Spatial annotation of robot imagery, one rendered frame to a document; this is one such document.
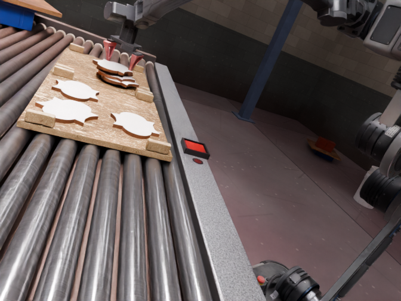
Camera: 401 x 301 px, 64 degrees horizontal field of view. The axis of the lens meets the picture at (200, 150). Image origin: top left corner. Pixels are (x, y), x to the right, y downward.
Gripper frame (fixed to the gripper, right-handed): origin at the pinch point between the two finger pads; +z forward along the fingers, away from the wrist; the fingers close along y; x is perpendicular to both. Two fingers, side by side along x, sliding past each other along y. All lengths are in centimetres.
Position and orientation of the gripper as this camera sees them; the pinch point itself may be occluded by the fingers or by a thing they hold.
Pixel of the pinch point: (119, 64)
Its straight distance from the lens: 130.2
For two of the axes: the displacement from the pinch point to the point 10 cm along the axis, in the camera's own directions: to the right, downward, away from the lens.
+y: 8.9, 4.4, -0.9
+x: 2.5, -3.1, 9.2
